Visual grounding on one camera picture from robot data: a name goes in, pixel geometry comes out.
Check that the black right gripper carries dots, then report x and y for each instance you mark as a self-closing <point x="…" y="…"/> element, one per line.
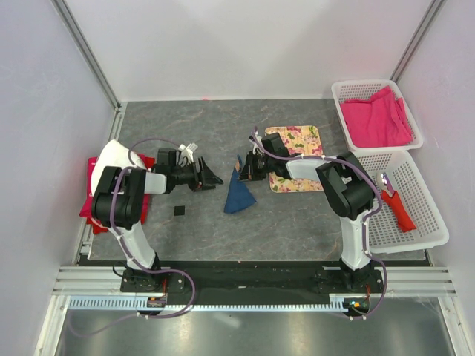
<point x="249" y="173"/>

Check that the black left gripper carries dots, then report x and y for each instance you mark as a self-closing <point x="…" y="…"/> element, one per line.
<point x="204" y="180"/>

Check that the blue paper napkin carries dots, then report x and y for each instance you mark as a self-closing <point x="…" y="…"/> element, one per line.
<point x="239" y="196"/>

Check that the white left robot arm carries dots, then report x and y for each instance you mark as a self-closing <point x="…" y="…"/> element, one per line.
<point x="120" y="182"/>

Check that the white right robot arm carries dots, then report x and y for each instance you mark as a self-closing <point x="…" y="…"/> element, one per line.
<point x="349" y="190"/>

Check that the small black square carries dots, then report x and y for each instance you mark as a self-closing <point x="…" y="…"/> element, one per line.
<point x="179" y="210"/>

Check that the floral placemat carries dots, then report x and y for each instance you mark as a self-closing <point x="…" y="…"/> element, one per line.
<point x="304" y="140"/>

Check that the white cloth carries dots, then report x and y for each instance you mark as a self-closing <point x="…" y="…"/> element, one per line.
<point x="114" y="154"/>

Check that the red folded cloth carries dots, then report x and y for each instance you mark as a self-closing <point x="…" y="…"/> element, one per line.
<point x="85" y="212"/>

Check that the upper white plastic basket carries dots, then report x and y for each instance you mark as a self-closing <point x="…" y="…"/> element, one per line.
<point x="364" y="89"/>

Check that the pink cloth napkins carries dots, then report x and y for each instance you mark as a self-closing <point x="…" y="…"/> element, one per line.
<point x="380" y="121"/>

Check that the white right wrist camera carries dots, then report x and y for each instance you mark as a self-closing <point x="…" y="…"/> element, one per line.
<point x="257" y="146"/>

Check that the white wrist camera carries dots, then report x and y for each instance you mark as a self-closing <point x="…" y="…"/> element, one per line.
<point x="257" y="146"/>
<point x="187" y="151"/>

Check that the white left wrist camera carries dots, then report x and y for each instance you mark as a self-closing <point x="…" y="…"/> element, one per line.
<point x="187" y="151"/>

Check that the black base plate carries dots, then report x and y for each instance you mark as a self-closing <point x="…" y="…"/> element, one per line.
<point x="253" y="283"/>

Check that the slotted cable duct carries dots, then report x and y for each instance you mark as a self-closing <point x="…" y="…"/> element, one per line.
<point x="146" y="304"/>

